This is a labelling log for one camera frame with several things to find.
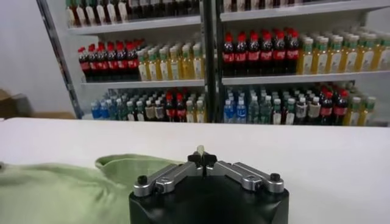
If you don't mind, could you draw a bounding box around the small yellow juice bottle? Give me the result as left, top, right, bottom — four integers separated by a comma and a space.
185, 100, 196, 123
359, 96, 377, 127
194, 99, 206, 124
345, 96, 361, 127

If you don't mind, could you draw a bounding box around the green-tinted clear bottle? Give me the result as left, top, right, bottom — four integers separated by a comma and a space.
108, 99, 119, 121
247, 96, 260, 124
259, 95, 272, 125
117, 97, 127, 121

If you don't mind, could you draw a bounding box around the drinks shelf unit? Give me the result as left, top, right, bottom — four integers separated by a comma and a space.
36, 0, 214, 123
213, 0, 390, 127

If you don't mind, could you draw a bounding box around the small red-capped cola bottle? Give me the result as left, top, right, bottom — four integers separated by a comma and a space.
175, 93, 186, 123
164, 93, 176, 122
333, 89, 348, 127
319, 91, 333, 126

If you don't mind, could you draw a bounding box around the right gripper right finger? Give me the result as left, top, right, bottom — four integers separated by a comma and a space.
201, 145, 285, 194

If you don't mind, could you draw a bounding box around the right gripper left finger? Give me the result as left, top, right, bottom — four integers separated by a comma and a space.
132, 145, 204, 198

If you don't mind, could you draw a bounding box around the small beige-labelled dark bottle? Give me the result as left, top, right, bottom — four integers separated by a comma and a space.
307, 96, 321, 126
294, 96, 308, 125
154, 99, 165, 122
144, 99, 155, 122

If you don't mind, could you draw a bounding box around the open cardboard box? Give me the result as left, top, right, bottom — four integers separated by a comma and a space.
0, 89, 76, 120

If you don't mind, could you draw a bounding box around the light green t-shirt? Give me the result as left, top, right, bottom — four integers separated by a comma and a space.
0, 153, 183, 224

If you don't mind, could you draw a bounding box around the left drinks shelf unit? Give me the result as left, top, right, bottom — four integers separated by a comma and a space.
36, 0, 214, 123

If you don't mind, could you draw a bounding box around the blue-labelled water bottle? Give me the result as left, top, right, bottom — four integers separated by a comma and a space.
90, 102, 102, 120
222, 99, 235, 124
99, 100, 110, 120
235, 97, 247, 124

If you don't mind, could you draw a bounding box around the right drinks shelf unit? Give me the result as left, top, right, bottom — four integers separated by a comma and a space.
213, 0, 390, 127

